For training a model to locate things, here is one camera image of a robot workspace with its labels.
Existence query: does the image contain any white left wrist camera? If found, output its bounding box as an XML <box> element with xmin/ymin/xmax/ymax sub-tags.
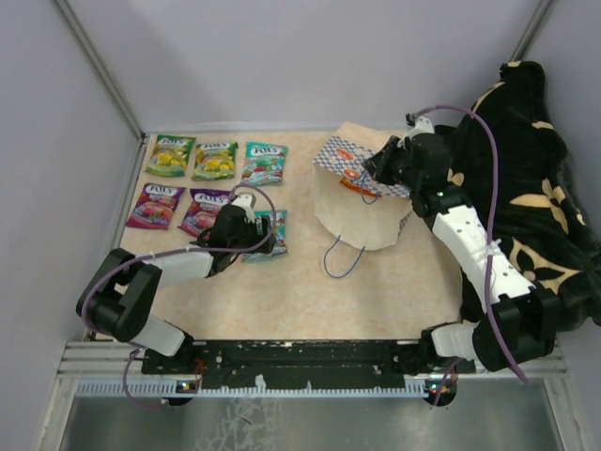
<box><xmin>231</xmin><ymin>192</ymin><xmax>256</xmax><ymax>222</ymax></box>

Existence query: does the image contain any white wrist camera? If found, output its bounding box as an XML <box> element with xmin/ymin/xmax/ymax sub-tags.
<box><xmin>405</xmin><ymin>113</ymin><xmax>435</xmax><ymax>139</ymax></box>
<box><xmin>231</xmin><ymin>192</ymin><xmax>256</xmax><ymax>222</ymax></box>

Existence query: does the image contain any black floral blanket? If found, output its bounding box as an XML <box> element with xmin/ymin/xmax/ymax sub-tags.
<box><xmin>445</xmin><ymin>61</ymin><xmax>600</xmax><ymax>332</ymax></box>

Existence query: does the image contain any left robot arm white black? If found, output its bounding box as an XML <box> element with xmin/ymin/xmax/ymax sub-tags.
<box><xmin>76</xmin><ymin>204</ymin><xmax>276</xmax><ymax>373</ymax></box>

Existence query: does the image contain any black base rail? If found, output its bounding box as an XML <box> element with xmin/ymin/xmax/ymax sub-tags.
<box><xmin>142</xmin><ymin>339</ymin><xmax>452</xmax><ymax>391</ymax></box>

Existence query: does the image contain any blue checkered paper bag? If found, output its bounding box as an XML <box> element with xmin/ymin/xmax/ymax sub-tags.
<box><xmin>312</xmin><ymin>122</ymin><xmax>411</xmax><ymax>257</ymax></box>

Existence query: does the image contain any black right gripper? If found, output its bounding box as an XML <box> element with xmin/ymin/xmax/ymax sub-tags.
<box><xmin>362</xmin><ymin>135</ymin><xmax>422</xmax><ymax>191</ymax></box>

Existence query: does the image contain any teal snack packet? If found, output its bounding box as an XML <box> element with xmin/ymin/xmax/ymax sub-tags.
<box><xmin>241</xmin><ymin>210</ymin><xmax>288</xmax><ymax>263</ymax></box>
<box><xmin>241</xmin><ymin>142</ymin><xmax>288</xmax><ymax>186</ymax></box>

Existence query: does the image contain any purple snack packet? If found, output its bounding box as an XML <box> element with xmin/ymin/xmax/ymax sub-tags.
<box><xmin>125</xmin><ymin>183</ymin><xmax>185</xmax><ymax>230</ymax></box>
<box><xmin>178</xmin><ymin>188</ymin><xmax>230</xmax><ymax>238</ymax></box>

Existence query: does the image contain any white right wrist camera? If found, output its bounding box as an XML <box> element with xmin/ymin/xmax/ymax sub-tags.
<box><xmin>405</xmin><ymin>113</ymin><xmax>435</xmax><ymax>139</ymax></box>

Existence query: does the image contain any orange snack packet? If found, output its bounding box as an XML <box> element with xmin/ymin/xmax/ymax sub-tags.
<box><xmin>340</xmin><ymin>178</ymin><xmax>378</xmax><ymax>197</ymax></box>

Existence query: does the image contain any green snack packet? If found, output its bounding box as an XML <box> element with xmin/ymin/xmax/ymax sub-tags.
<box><xmin>146</xmin><ymin>134</ymin><xmax>195</xmax><ymax>178</ymax></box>
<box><xmin>192</xmin><ymin>141</ymin><xmax>239</xmax><ymax>181</ymax></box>

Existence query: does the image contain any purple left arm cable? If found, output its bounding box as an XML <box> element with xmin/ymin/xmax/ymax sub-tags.
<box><xmin>80</xmin><ymin>184</ymin><xmax>279</xmax><ymax>411</ymax></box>

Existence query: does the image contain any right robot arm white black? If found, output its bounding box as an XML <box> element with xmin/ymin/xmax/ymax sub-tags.
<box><xmin>362</xmin><ymin>132</ymin><xmax>561</xmax><ymax>378</ymax></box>

